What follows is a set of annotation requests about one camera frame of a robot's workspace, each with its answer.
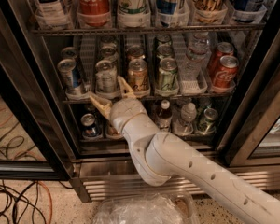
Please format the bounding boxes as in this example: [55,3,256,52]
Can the clear water bottle middle shelf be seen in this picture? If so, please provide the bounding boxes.
[181,32,210,81]

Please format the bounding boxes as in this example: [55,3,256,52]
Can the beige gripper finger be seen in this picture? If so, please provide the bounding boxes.
[90,92,113,119]
[117,76,136,98]

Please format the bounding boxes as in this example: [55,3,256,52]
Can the red coke can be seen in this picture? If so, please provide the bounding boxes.
[207,42,234,73]
[212,55,239,88]

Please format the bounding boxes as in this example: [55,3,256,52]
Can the black floor cables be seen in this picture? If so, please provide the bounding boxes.
[0,180,74,224]

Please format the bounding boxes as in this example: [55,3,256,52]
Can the silver can third row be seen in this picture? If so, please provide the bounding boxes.
[99,35,118,48]

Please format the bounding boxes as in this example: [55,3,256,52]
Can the silver 7up can front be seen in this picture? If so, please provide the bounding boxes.
[95,60,117,93]

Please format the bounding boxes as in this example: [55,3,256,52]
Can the blue silver can front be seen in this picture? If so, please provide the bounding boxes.
[57,59,85,95]

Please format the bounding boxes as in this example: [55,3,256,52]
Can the gold can bottom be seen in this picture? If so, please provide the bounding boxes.
[106,122,118,136]

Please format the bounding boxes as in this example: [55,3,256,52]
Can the blue pepsi can bottom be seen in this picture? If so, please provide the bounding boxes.
[80,113,101,138]

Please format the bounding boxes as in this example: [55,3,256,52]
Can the right glass fridge door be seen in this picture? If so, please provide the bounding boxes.
[223,47,280,168]

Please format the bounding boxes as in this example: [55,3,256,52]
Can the blue silver can rear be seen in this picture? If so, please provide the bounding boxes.
[61,47,79,60]

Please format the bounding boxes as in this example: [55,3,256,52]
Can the steel fridge cabinet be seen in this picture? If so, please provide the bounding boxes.
[0,0,280,202]

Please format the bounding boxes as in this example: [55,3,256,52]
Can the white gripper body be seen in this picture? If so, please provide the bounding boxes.
[110,98,146,133]

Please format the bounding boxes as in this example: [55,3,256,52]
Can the clear plastic bin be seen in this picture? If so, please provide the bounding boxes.
[91,190,200,224]

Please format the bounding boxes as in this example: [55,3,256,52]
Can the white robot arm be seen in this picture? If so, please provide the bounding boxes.
[90,76,280,224]

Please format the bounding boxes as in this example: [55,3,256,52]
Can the green can bottom shelf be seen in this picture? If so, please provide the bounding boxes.
[197,108,218,133]

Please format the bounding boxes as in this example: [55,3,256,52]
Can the orange gold can rear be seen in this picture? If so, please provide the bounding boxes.
[126,45,145,61]

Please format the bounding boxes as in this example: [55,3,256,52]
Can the red coke can front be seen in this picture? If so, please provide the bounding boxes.
[212,55,239,88]

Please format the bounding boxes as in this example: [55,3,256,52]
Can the white empty shelf tray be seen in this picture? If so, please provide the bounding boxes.
[172,34,207,95]

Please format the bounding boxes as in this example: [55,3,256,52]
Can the orange floor cable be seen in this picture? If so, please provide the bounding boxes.
[36,180,54,224]

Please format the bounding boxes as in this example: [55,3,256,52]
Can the orange gold can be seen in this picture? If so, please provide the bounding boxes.
[126,45,145,61]
[128,59,148,92]

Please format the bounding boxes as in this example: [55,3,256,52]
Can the orange gold can front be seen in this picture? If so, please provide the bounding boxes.
[128,59,148,92]

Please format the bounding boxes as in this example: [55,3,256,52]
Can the glass fridge door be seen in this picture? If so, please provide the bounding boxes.
[223,47,280,168]
[0,47,69,181]

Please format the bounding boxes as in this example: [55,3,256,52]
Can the left glass fridge door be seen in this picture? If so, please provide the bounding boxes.
[0,47,69,181]

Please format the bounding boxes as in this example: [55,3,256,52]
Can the white label bottle top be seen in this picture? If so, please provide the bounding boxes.
[34,0,73,28]

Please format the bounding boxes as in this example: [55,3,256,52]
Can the red coke can rear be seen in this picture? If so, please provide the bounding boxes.
[207,42,234,73]

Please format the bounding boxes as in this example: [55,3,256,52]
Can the brown juice bottle white cap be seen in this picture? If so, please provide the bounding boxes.
[154,100,173,132]

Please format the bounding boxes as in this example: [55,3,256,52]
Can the green can front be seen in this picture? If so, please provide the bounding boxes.
[157,58,178,91]

